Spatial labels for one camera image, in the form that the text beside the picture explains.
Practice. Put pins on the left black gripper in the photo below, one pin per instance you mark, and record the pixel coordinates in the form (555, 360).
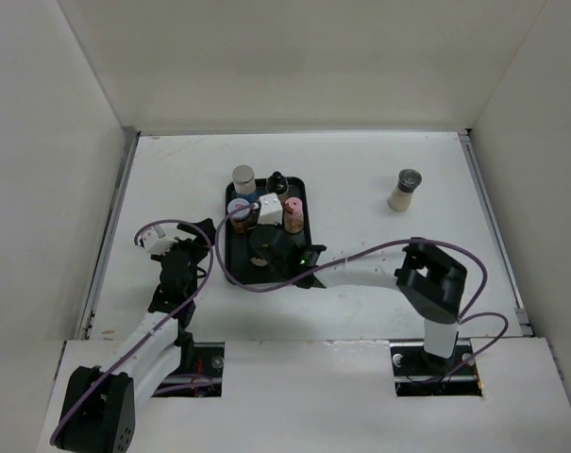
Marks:
(199, 248)

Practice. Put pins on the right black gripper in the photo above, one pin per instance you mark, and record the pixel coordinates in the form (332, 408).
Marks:
(257, 251)

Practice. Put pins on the yellow lid white bottle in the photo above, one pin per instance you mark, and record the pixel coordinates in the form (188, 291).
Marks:
(259, 262)

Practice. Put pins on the pink lid spice bottle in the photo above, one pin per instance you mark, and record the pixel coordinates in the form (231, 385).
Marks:
(293, 215)

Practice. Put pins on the white lid red label jar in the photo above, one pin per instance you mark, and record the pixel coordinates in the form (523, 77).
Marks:
(242, 215)

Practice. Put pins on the small black cap spice bottle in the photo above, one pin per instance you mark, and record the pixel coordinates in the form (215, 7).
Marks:
(277, 183)

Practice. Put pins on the blue label silver lid jar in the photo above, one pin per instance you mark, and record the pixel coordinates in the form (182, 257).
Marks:
(244, 183)

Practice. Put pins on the clear lid pepper grinder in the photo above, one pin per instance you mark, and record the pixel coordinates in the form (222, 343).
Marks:
(408, 181)

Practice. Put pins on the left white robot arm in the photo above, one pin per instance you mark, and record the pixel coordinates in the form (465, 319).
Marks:
(99, 408)

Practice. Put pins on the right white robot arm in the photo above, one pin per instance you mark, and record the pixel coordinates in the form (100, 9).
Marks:
(431, 281)

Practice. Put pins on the black plastic tray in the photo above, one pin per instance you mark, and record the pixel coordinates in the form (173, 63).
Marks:
(238, 253)

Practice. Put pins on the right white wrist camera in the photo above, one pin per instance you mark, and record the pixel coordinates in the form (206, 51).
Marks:
(271, 210)

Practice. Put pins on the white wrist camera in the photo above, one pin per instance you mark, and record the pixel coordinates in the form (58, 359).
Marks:
(271, 210)
(155, 241)

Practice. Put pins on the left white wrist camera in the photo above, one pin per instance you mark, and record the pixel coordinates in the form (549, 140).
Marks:
(155, 241)

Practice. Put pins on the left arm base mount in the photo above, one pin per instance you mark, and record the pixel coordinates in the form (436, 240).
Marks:
(200, 373)

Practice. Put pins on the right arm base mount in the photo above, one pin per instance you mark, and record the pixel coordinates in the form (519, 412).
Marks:
(419, 374)

